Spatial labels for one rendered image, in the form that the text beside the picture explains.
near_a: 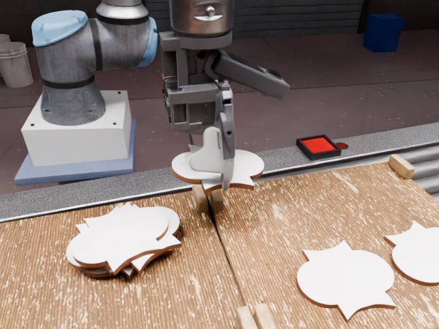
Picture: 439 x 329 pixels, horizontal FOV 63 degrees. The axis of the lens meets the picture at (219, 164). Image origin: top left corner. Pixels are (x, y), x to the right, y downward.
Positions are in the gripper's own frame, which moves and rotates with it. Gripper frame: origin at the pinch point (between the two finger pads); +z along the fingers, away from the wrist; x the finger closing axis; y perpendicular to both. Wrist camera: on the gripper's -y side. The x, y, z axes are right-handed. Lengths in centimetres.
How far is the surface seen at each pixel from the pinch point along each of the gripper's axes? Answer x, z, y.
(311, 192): -3.4, 12.0, -19.0
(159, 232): 4.9, 7.1, 10.4
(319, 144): -20.0, 12.9, -29.7
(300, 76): -290, 108, -166
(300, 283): 15.9, 10.9, -7.4
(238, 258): 8.5, 11.9, -0.8
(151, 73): -338, 108, -15
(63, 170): -33.8, 18.8, 29.6
